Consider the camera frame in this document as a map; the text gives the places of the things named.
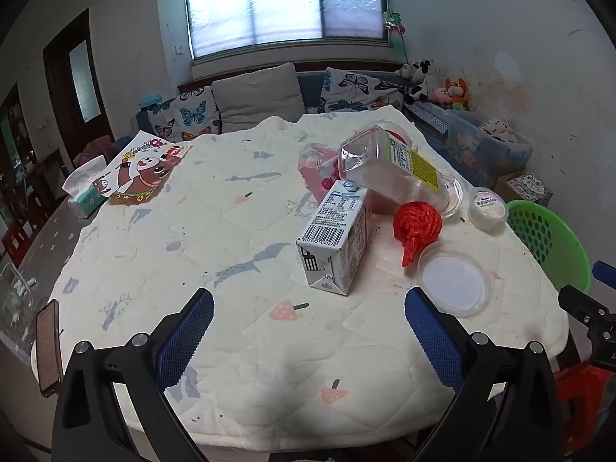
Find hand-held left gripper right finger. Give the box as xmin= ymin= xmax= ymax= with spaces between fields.
xmin=404 ymin=286 xmax=565 ymax=462

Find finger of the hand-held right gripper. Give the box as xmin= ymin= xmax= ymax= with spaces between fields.
xmin=558 ymin=285 xmax=616 ymax=328
xmin=593 ymin=261 xmax=616 ymax=290

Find cartoon picture books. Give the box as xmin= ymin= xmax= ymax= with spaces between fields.
xmin=507 ymin=173 xmax=549 ymax=198

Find grey printed table cover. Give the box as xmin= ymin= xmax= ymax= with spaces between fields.
xmin=0 ymin=192 xmax=104 ymax=371

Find clear plastic cup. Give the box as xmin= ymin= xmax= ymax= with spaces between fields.
xmin=435 ymin=173 xmax=470 ymax=217

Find white milk carton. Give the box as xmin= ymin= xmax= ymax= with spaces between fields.
xmin=296 ymin=180 xmax=372 ymax=296

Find colourful pinwheel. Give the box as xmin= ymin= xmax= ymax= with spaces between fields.
xmin=382 ymin=10 xmax=410 ymax=59

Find window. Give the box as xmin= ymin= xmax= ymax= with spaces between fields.
xmin=183 ymin=0 xmax=388 ymax=61

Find white spotted cloth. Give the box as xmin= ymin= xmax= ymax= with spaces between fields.
xmin=479 ymin=118 xmax=518 ymax=144

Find clear storage bin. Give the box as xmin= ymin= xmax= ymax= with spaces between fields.
xmin=445 ymin=108 xmax=532 ymax=188

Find black and white cow plush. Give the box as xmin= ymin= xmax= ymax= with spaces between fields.
xmin=408 ymin=58 xmax=441 ymax=103

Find clear plastic bottle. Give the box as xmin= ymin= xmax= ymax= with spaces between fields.
xmin=339 ymin=125 xmax=446 ymax=213

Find dark wooden cabinet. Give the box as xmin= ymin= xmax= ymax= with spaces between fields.
xmin=0 ymin=82 xmax=37 ymax=256

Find smartphone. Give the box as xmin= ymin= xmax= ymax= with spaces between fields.
xmin=35 ymin=299 xmax=63 ymax=398

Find orange fox plush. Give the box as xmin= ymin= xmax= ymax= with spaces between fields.
xmin=443 ymin=77 xmax=470 ymax=109

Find printed quilted blanket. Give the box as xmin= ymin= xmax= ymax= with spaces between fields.
xmin=31 ymin=106 xmax=571 ymax=453

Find green plastic basket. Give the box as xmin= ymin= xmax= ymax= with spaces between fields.
xmin=505 ymin=199 xmax=594 ymax=294

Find small white plastic cup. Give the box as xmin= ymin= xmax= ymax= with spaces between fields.
xmin=469 ymin=187 xmax=508 ymax=234

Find pink cloth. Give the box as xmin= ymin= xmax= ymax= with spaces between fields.
xmin=74 ymin=137 xmax=114 ymax=164

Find cardboard box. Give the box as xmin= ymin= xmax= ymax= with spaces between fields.
xmin=495 ymin=172 xmax=553 ymax=208

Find blue sofa bed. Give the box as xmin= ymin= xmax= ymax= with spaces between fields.
xmin=129 ymin=60 xmax=511 ymax=188

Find brown door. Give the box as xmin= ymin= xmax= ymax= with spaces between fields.
xmin=42 ymin=8 xmax=116 ymax=155

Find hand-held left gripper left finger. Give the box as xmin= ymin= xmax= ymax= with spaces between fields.
xmin=50 ymin=288 xmax=216 ymax=462

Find pink plastic bag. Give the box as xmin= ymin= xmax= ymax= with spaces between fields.
xmin=298 ymin=144 xmax=342 ymax=203

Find red mesh net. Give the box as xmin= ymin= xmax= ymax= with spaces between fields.
xmin=393 ymin=201 xmax=444 ymax=268

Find clear round plastic lid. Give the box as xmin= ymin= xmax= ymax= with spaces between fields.
xmin=418 ymin=241 xmax=495 ymax=317

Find red plastic stool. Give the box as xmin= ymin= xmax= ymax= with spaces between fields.
xmin=553 ymin=360 xmax=616 ymax=460
xmin=1 ymin=225 xmax=33 ymax=266

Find patterned flat box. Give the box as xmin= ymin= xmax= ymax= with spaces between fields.
xmin=404 ymin=101 xmax=450 ymax=136

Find tissue pack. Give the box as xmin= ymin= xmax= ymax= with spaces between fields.
xmin=62 ymin=155 xmax=109 ymax=217

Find small butterfly-print pillow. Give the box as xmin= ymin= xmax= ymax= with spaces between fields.
xmin=172 ymin=85 xmax=222 ymax=142
xmin=146 ymin=99 xmax=179 ymax=141

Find large butterfly-print pillow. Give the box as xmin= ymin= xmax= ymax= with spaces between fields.
xmin=321 ymin=67 xmax=407 ymax=114

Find grey pillow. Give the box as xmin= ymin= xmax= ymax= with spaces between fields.
xmin=212 ymin=62 xmax=305 ymax=134

